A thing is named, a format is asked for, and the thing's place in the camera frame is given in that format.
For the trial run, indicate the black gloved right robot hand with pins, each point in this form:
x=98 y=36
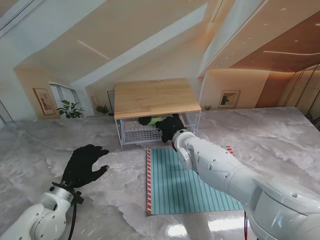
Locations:
x=171 y=126

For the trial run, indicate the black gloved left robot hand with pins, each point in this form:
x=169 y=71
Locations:
x=80 y=170

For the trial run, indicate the black and green mouse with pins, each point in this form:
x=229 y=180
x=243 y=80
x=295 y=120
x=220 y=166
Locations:
x=145 y=121

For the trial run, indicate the teal striped mouse pad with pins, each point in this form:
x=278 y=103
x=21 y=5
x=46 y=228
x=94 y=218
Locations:
x=170 y=195

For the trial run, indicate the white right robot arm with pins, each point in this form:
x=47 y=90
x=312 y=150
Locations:
x=225 y=170

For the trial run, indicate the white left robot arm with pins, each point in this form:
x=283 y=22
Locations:
x=40 y=217

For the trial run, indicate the pink and white keyboard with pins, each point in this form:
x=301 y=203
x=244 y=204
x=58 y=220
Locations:
x=131 y=123

